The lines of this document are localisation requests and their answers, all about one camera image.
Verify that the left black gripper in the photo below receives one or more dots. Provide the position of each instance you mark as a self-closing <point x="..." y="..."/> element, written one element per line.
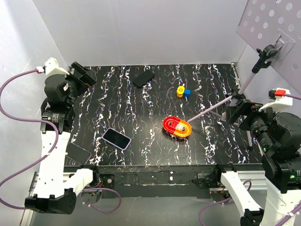
<point x="87" y="76"/>

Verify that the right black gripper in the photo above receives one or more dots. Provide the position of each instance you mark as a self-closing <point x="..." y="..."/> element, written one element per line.
<point x="244" y="106"/>

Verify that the lilac phone case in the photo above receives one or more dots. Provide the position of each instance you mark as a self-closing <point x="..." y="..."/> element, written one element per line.
<point x="127" y="146"/>

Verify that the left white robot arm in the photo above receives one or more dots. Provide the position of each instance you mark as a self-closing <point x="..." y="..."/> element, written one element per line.
<point x="52" y="194"/>

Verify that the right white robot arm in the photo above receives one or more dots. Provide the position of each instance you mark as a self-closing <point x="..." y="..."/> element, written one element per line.
<point x="279" y="137"/>

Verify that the black phone case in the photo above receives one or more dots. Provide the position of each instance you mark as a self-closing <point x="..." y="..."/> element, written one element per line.
<point x="143" y="78"/>

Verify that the grey phone at table edge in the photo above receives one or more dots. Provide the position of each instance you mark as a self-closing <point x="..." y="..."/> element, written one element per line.
<point x="76" y="155"/>

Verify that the blue cube toy block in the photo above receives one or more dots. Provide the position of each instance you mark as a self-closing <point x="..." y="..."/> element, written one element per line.
<point x="187" y="93"/>

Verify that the yellow round toy block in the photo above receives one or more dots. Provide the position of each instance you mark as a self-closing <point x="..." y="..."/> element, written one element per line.
<point x="180" y="91"/>

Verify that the red orange oval tray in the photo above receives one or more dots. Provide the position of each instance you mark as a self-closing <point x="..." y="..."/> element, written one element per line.
<point x="176" y="127"/>

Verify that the perforated lilac panel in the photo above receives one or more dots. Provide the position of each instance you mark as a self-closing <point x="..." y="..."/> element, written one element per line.
<point x="278" y="23"/>

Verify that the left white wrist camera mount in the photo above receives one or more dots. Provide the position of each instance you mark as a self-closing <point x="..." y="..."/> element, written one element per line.
<point x="51" y="67"/>

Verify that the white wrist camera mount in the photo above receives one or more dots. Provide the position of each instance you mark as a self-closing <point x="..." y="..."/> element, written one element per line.
<point x="280" y="102"/>
<point x="51" y="67"/>

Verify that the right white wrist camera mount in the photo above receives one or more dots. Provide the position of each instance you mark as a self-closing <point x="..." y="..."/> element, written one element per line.
<point x="280" y="102"/>

